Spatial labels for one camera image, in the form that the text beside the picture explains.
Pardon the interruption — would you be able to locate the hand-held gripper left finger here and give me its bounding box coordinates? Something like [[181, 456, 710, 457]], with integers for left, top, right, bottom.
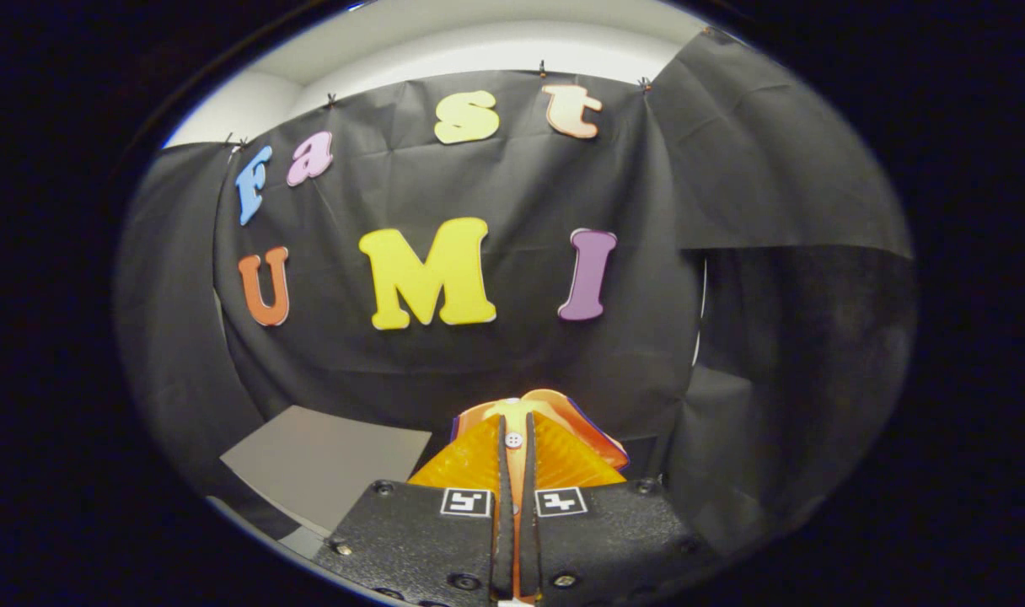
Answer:
[[314, 413, 518, 607]]

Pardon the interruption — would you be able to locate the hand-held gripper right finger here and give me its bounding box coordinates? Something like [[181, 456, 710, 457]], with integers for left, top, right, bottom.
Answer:
[[521, 411, 717, 606]]

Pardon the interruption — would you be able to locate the orange polo shirt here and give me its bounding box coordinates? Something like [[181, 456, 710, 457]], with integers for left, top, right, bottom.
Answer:
[[450, 389, 631, 604]]

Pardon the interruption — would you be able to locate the grey cabinet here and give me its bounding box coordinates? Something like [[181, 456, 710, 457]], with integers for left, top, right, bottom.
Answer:
[[219, 406, 434, 562]]

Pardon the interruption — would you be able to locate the black backdrop cloth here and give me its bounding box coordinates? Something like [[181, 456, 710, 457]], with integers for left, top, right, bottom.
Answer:
[[112, 30, 916, 559]]

